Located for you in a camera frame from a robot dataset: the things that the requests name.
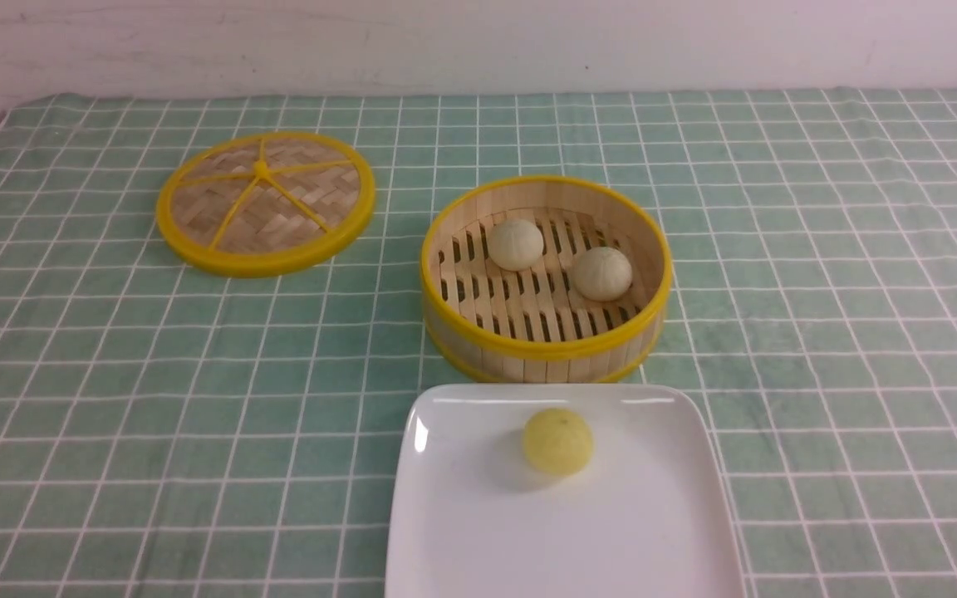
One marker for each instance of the white steamed bun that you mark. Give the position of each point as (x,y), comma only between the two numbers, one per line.
(515,244)

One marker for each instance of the yellow-rimmed bamboo steamer basket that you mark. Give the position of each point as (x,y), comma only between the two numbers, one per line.
(534,326)

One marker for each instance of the white square plate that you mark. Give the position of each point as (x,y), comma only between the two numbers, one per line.
(647,517)

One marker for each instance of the yellow-rimmed bamboo steamer lid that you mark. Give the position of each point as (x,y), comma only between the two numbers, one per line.
(266,205)

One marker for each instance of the yellow steamed bun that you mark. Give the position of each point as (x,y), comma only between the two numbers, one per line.
(557,441)

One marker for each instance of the beige steamed bun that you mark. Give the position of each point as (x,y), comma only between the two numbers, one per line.
(602,274)

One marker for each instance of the green checkered tablecloth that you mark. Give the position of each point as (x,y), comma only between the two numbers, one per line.
(164,432)

